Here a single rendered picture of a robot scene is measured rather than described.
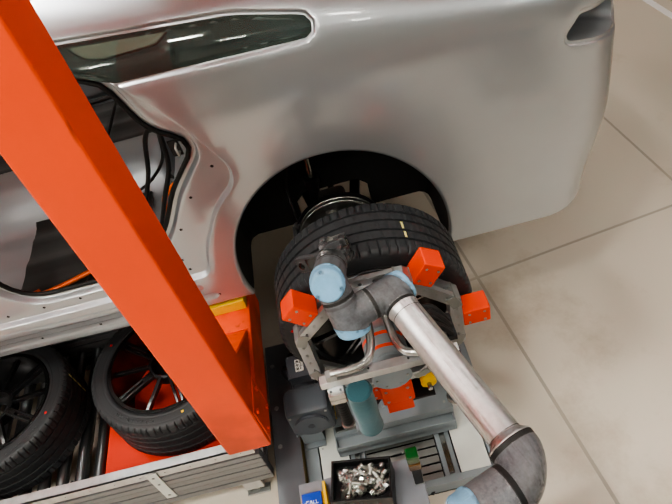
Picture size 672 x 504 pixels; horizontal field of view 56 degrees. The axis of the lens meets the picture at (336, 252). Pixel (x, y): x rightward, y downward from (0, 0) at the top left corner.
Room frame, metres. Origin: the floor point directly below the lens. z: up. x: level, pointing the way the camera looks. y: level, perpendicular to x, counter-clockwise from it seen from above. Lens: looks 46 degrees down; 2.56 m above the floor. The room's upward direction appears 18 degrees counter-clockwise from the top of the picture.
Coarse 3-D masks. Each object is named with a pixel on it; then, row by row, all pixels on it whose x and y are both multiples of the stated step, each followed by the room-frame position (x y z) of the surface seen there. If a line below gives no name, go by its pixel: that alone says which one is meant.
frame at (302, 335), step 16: (384, 272) 1.25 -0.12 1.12; (352, 288) 1.26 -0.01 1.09; (416, 288) 1.20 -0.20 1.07; (432, 288) 1.20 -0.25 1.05; (448, 288) 1.23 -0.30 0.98; (320, 304) 1.26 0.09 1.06; (448, 304) 1.20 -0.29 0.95; (320, 320) 1.22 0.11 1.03; (304, 336) 1.23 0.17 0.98; (464, 336) 1.19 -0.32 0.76; (304, 352) 1.23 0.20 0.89; (320, 368) 1.24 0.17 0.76; (416, 368) 1.22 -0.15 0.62
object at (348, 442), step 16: (336, 416) 1.41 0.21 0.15; (448, 416) 1.25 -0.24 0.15; (336, 432) 1.32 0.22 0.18; (352, 432) 1.30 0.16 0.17; (384, 432) 1.27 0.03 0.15; (400, 432) 1.24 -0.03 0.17; (416, 432) 1.23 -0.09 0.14; (432, 432) 1.23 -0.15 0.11; (336, 448) 1.26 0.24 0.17; (352, 448) 1.25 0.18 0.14; (368, 448) 1.24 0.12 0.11
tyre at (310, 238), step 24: (336, 216) 1.49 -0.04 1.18; (360, 216) 1.46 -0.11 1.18; (384, 216) 1.44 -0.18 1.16; (408, 216) 1.45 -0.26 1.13; (432, 216) 1.50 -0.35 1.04; (312, 240) 1.45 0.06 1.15; (360, 240) 1.36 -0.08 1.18; (384, 240) 1.33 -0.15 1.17; (408, 240) 1.33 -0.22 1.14; (432, 240) 1.35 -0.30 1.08; (288, 264) 1.45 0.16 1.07; (360, 264) 1.29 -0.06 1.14; (384, 264) 1.29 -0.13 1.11; (456, 264) 1.29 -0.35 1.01; (288, 288) 1.36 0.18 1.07; (288, 336) 1.32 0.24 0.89
